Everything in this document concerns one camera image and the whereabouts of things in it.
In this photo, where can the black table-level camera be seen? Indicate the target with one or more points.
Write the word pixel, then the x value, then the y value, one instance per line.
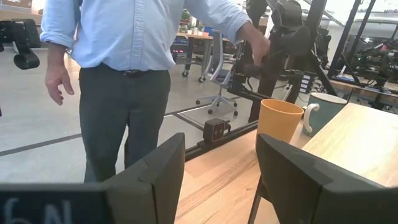
pixel 214 130

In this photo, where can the black aluminium table frame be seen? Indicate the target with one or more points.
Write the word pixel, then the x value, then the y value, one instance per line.
pixel 217 146

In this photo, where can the black hanging robot device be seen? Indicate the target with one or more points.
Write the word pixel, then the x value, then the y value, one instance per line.
pixel 26 59

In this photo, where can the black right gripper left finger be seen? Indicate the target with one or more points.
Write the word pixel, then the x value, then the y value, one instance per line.
pixel 155 193

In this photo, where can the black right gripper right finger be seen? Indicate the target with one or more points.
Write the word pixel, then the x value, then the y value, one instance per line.
pixel 311 199

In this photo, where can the grey office chair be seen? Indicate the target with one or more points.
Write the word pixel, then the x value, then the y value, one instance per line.
pixel 217 71

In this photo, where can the black background robot rig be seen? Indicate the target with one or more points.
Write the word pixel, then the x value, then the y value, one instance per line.
pixel 373 62

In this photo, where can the wooden background desk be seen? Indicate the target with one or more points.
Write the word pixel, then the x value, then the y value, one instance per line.
pixel 199 37

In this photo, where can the person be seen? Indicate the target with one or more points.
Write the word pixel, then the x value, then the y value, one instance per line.
pixel 124 93

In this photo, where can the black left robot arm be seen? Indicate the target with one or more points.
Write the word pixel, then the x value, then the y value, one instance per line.
pixel 289 37

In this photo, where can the teal mug white inside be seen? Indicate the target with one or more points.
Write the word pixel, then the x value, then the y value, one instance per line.
pixel 326 115

